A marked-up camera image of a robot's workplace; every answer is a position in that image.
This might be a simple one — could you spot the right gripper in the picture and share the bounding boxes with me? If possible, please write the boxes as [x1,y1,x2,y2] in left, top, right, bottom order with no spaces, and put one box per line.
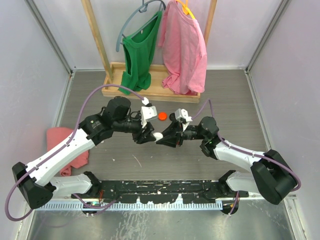
[156,118,207,148]

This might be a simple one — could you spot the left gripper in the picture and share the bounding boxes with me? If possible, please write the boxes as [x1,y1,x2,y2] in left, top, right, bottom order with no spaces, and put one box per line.
[113,113,157,144]

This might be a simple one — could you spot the orange earbud case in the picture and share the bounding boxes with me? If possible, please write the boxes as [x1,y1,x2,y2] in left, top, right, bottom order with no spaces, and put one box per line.
[158,112,168,121]

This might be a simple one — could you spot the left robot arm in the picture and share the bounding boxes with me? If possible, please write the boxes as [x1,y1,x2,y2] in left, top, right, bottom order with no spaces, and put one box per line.
[12,96,158,210]

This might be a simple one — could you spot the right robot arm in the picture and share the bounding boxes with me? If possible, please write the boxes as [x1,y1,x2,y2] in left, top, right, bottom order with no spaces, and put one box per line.
[154,116,301,205]

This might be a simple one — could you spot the wooden clothes rack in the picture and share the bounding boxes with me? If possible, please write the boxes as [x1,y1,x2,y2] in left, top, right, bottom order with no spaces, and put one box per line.
[81,0,217,104]

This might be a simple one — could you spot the green t-shirt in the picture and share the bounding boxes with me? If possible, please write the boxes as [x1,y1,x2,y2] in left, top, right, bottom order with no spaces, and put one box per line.
[118,10,163,95]

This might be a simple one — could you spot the pink t-shirt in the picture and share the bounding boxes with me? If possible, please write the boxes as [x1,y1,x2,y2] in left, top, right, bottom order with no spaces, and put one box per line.
[158,0,207,95]

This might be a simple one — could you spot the red folded cloth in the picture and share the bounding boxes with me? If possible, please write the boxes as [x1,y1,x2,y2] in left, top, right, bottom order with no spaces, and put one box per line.
[46,127,89,177]

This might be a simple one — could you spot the yellow hanger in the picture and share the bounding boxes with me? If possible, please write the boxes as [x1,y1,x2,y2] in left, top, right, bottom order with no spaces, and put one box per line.
[175,0,195,19]

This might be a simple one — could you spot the grey-blue hanger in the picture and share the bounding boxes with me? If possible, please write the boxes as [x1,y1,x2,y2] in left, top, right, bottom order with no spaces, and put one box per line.
[115,0,167,53]

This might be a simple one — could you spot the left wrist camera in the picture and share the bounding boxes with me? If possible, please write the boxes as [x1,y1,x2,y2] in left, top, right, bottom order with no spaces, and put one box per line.
[140,97,158,128]

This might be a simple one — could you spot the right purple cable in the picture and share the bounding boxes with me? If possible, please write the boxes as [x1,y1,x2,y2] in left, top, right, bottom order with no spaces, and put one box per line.
[191,99,303,216]

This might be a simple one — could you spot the purple cable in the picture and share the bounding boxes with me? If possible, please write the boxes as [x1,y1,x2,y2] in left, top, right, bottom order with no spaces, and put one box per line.
[191,99,303,216]
[4,84,151,222]

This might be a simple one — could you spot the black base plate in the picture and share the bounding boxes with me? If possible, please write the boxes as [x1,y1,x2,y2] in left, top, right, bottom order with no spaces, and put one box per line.
[79,180,236,204]

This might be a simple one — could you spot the white cable duct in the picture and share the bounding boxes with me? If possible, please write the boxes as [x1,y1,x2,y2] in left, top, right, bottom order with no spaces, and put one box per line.
[37,199,223,211]

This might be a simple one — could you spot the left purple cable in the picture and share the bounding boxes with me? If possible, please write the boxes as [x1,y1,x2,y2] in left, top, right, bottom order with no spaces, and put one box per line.
[4,84,151,222]

